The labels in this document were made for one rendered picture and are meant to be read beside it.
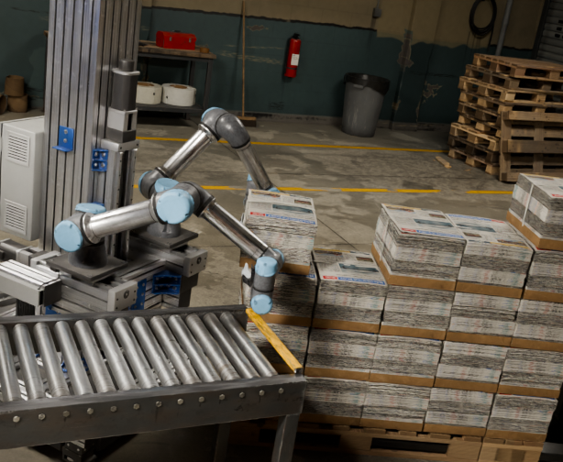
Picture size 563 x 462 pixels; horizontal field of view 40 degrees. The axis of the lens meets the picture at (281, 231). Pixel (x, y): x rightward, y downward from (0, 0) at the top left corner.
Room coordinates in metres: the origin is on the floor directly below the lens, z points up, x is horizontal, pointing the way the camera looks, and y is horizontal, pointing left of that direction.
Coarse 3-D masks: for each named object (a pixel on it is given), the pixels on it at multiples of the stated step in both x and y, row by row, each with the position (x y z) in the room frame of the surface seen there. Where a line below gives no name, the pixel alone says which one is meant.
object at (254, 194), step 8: (248, 192) 3.19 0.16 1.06; (256, 192) 3.20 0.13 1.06; (264, 192) 3.22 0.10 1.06; (272, 192) 3.24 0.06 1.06; (280, 192) 3.27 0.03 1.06; (264, 200) 3.13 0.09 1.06; (272, 200) 3.15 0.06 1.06; (280, 200) 3.16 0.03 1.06; (288, 200) 3.18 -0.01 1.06; (296, 200) 3.20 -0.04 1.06; (304, 200) 3.22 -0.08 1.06; (312, 200) 3.24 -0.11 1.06
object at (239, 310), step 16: (240, 304) 2.62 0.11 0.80; (0, 320) 2.22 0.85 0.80; (16, 320) 2.23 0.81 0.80; (32, 320) 2.25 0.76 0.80; (48, 320) 2.27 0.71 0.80; (64, 320) 2.29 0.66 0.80; (112, 320) 2.36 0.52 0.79; (128, 320) 2.38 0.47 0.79; (240, 320) 2.57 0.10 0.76; (32, 336) 2.24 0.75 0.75; (96, 336) 2.34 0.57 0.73; (16, 352) 2.22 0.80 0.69
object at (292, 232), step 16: (256, 208) 2.98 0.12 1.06; (272, 208) 3.03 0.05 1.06; (256, 224) 2.90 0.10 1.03; (272, 224) 2.90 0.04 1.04; (288, 224) 2.91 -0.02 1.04; (304, 224) 2.91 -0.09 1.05; (272, 240) 2.91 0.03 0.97; (288, 240) 2.91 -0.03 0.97; (304, 240) 2.92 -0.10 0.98; (240, 256) 3.00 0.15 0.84; (288, 256) 2.92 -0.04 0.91; (304, 256) 2.92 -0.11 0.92
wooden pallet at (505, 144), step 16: (512, 112) 8.83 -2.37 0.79; (528, 112) 8.97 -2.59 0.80; (512, 128) 8.95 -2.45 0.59; (528, 128) 9.09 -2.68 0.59; (512, 144) 8.75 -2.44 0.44; (528, 144) 8.88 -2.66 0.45; (544, 144) 9.01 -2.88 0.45; (560, 144) 9.16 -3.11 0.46; (512, 160) 8.87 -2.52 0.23; (528, 160) 9.01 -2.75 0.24; (544, 160) 9.14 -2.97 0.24; (560, 160) 9.28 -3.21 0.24; (512, 176) 8.66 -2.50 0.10; (560, 176) 9.07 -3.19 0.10
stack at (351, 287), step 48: (240, 288) 3.24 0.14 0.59; (288, 288) 2.91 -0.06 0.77; (336, 288) 2.94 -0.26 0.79; (384, 288) 2.96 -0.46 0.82; (288, 336) 2.91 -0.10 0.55; (336, 336) 2.94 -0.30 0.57; (384, 336) 2.97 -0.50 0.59; (336, 384) 2.94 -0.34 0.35; (384, 384) 2.97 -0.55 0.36; (240, 432) 2.90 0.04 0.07; (336, 432) 2.95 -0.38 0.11; (384, 432) 2.97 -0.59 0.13
